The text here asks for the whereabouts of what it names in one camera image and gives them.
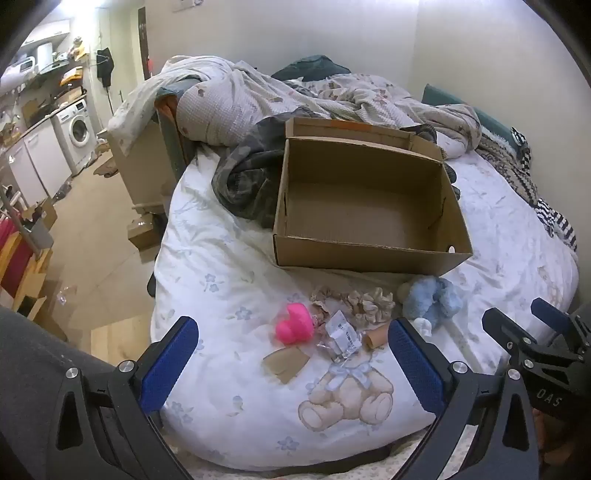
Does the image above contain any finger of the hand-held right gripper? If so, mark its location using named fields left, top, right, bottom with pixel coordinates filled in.
left=530, top=298, right=591, bottom=354
left=481, top=307, right=539, bottom=370

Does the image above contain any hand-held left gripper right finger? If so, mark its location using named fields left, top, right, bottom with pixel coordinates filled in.
left=388, top=318, right=541, bottom=480

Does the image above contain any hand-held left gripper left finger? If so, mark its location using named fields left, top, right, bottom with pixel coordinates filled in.
left=44, top=316, right=200, bottom=480

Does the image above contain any cardboard tube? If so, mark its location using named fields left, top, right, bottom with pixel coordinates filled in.
left=362, top=325, right=391, bottom=350

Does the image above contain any blue plush toy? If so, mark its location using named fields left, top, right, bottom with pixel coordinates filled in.
left=398, top=276, right=465, bottom=335

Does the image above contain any cream scrunchie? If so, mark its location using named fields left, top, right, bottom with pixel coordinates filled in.
left=348, top=288, right=396, bottom=320

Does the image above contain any clear plastic packet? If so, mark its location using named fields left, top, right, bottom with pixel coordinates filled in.
left=318, top=310, right=363, bottom=361

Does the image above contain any pink heart toy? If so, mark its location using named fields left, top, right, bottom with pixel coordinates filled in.
left=276, top=303, right=317, bottom=344

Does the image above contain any person's right forearm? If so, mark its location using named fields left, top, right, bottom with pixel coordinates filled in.
left=531, top=408, right=591, bottom=480

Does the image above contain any white bear printed bed sheet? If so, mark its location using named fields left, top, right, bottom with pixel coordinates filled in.
left=150, top=138, right=580, bottom=472

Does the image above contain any black white striped cloth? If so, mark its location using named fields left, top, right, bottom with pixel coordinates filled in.
left=510, top=127, right=578, bottom=252

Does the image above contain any beige patterned scrunchie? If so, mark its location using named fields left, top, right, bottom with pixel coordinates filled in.
left=310, top=287, right=352, bottom=315

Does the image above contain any flat cardboard piece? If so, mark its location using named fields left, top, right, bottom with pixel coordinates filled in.
left=263, top=347, right=309, bottom=384

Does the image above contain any small cardboard box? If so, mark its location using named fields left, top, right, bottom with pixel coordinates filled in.
left=128, top=222, right=162, bottom=251

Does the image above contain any wooden rack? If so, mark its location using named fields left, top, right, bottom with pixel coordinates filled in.
left=0, top=231, right=55, bottom=320

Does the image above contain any patterned knit blanket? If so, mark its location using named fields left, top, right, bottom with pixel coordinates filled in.
left=475, top=134, right=541, bottom=204

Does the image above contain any grey bin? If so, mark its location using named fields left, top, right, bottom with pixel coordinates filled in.
left=21, top=216, right=54, bottom=253

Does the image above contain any red cloth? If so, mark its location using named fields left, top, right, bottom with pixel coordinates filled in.
left=0, top=219, right=34, bottom=296

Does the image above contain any beige bed footboard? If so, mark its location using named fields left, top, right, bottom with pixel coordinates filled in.
left=108, top=117, right=179, bottom=216

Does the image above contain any camouflage cloth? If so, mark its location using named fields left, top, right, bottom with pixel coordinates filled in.
left=211, top=108, right=461, bottom=229

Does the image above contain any teal pillow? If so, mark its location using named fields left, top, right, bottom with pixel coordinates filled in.
left=421, top=84, right=522, bottom=148

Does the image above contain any white cabinet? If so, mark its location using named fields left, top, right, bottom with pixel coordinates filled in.
left=9, top=122, right=73, bottom=200

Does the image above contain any white washing machine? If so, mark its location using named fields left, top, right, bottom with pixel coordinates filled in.
left=52, top=98, right=98, bottom=176

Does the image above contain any white checked blanket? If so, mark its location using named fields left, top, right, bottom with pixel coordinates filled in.
left=108, top=55, right=483, bottom=160

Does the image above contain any black hanging garment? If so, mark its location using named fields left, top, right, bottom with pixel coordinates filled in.
left=96, top=46, right=115, bottom=86

